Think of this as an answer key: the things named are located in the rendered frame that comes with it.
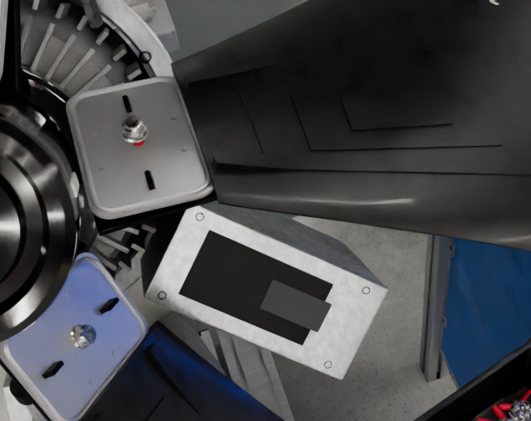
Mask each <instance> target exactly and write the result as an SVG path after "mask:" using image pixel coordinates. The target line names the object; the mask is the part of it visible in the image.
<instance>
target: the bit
mask: <svg viewBox="0 0 531 421"><path fill-rule="evenodd" d="M81 1H82V4H83V8H84V11H85V13H86V16H87V18H88V22H89V25H90V27H91V28H99V27H100V26H101V25H102V24H103V20H102V18H101V15H100V12H99V7H98V4H97V2H96V0H81Z"/></svg>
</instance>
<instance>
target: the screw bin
mask: <svg viewBox="0 0 531 421"><path fill-rule="evenodd" d="M525 386H526V387H527V389H530V390H531V338H529V339H528V340H527V342H526V343H524V344H523V345H522V346H520V347H518V348H517V349H515V350H514V351H512V352H511V353H510V354H509V355H507V356H506V357H504V358H503V359H501V360H500V361H498V362H497V363H495V364H494V365H493V366H492V367H490V368H488V369H487V370H485V371H484V372H482V373H481V374H479V375H478V376H477V377H476V378H474V379H473V380H471V381H470V382H468V383H466V384H465V385H463V386H462V387H461V388H460V389H458V390H457V391H455V392H454V393H452V394H451V395H449V396H448V397H446V398H445V399H444V400H443V401H441V402H440V403H438V404H436V405H435V406H433V407H432V408H430V409H429V410H428V411H427V412H425V413H424V414H422V415H421V416H419V417H418V418H416V419H414V420H413V421H477V417H482V416H483V415H485V414H486V413H488V412H489V411H491V410H492V407H493V406H495V405H497V406H498V404H499V403H502V402H503V401H505V400H506V399H507V398H509V397H511V396H512V395H513V394H515V393H516V392H517V391H519V390H520V389H521V388H523V387H525Z"/></svg>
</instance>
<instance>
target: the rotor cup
mask: <svg viewBox="0 0 531 421"><path fill-rule="evenodd" d="M21 73H22V90H21V91H17V92H16V91H10V90H4V89H0V342H2V341H5V340H7V339H9V338H10V337H13V336H14V335H16V334H18V333H19V332H21V331H22V330H24V329H25V328H27V327H29V326H30V325H32V324H33V323H34V322H36V321H37V320H38V319H39V318H40V317H41V316H42V315H43V314H44V313H45V312H46V311H47V310H48V309H49V308H50V307H51V306H52V305H53V303H54V302H55V301H56V300H57V298H58V296H59V295H60V293H61V292H62V290H63V289H64V287H65V285H66V283H67V281H68V279H69V277H70V275H71V272H72V270H73V266H74V263H75V260H76V256H77V253H78V252H79V251H80V250H81V249H82V248H86V249H87V251H89V250H90V248H91V246H92V245H93V243H94V241H95V239H96V237H97V235H98V232H97V228H96V225H95V221H94V215H93V212H92V211H91V210H90V208H89V202H88V198H87V195H86V191H85V188H84V184H83V177H82V174H81V170H80V167H79V163H78V157H77V153H76V149H75V146H74V142H73V136H72V133H71V129H70V125H69V122H68V116H67V112H66V104H67V102H68V101H69V100H70V99H71V98H72V97H71V96H70V95H69V94H68V93H67V92H66V91H65V90H63V89H62V88H61V87H60V86H58V85H57V84H56V83H54V81H52V80H50V79H48V78H47V77H45V76H43V75H42V74H40V73H38V72H36V71H34V70H32V69H30V68H27V67H24V66H22V65H21ZM74 172H75V173H76V176H77V178H78V182H79V188H78V196H77V197H75V195H74V192H73V187H72V186H71V180H72V177H73V173H74Z"/></svg>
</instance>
